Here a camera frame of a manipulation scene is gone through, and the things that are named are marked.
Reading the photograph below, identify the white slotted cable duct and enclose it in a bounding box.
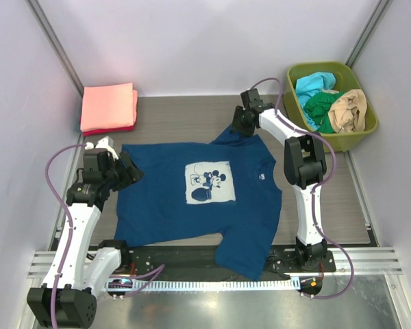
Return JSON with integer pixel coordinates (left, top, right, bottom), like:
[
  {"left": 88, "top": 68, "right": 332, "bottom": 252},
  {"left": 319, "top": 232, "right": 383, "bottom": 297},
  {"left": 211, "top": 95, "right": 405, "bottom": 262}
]
[{"left": 105, "top": 277, "right": 301, "bottom": 294}]

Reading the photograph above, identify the green crumpled t-shirt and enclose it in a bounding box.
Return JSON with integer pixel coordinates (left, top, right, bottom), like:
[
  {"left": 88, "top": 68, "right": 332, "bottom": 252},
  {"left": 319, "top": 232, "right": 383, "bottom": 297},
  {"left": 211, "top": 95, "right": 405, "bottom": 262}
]
[{"left": 303, "top": 92, "right": 345, "bottom": 134}]

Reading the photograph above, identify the blue Mickey Mouse t-shirt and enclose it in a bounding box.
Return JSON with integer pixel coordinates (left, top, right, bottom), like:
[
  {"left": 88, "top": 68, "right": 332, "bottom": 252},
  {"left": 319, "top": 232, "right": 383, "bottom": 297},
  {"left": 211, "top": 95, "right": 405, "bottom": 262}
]
[{"left": 114, "top": 130, "right": 282, "bottom": 280}]

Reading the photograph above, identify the folded pink t-shirt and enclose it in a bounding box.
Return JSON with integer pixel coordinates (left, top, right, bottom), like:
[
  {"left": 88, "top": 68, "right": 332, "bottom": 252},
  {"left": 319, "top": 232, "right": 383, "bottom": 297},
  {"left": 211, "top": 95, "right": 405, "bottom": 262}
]
[{"left": 79, "top": 82, "right": 138, "bottom": 134}]

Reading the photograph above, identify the aluminium frame rail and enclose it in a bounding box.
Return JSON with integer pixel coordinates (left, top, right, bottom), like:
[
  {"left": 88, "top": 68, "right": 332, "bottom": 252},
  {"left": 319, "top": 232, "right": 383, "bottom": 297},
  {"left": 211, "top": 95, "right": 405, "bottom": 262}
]
[{"left": 330, "top": 247, "right": 403, "bottom": 276}]

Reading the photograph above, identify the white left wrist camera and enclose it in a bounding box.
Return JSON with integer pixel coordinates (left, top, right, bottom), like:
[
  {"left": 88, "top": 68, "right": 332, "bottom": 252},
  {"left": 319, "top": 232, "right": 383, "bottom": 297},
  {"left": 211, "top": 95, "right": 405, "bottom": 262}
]
[{"left": 84, "top": 136, "right": 119, "bottom": 160}]

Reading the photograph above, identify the light blue crumpled t-shirt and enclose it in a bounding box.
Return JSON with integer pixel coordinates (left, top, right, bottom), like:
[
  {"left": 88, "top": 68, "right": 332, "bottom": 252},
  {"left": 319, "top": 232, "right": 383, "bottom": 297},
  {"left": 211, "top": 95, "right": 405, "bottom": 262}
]
[{"left": 295, "top": 72, "right": 336, "bottom": 130}]

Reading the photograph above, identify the olive green plastic bin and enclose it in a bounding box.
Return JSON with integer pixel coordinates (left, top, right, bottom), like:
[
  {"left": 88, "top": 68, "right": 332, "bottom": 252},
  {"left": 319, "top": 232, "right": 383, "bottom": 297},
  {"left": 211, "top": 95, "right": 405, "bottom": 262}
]
[{"left": 283, "top": 62, "right": 379, "bottom": 152}]

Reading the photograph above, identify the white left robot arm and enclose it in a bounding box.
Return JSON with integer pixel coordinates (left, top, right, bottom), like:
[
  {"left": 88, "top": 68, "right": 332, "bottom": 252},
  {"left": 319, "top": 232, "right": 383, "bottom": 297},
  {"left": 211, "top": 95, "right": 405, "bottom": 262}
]
[{"left": 27, "top": 147, "right": 144, "bottom": 328}]

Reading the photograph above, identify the beige crumpled t-shirt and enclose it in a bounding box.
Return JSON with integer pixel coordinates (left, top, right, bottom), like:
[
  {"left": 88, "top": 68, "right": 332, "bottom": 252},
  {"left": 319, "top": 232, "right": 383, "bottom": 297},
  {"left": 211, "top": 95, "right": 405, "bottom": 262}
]
[{"left": 328, "top": 89, "right": 367, "bottom": 133}]

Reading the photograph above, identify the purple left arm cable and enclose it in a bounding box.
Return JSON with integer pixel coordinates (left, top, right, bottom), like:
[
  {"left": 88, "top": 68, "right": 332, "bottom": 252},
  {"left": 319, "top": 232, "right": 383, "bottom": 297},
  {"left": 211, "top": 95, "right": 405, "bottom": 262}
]
[{"left": 45, "top": 143, "right": 165, "bottom": 326}]

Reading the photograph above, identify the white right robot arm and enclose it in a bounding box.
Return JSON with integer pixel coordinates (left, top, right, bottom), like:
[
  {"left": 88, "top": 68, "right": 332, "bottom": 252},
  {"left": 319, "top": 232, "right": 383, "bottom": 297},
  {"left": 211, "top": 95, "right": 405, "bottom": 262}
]
[{"left": 231, "top": 88, "right": 327, "bottom": 271}]

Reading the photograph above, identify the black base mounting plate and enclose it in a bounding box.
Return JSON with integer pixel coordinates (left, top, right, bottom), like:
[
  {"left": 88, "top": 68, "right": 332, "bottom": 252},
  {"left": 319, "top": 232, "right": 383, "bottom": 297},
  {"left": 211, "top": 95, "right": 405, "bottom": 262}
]
[{"left": 129, "top": 245, "right": 336, "bottom": 276}]

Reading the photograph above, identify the folded red t-shirt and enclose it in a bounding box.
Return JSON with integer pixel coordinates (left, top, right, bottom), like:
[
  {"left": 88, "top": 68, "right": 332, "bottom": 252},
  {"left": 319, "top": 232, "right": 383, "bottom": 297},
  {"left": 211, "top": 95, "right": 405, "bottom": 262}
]
[{"left": 83, "top": 125, "right": 134, "bottom": 136}]

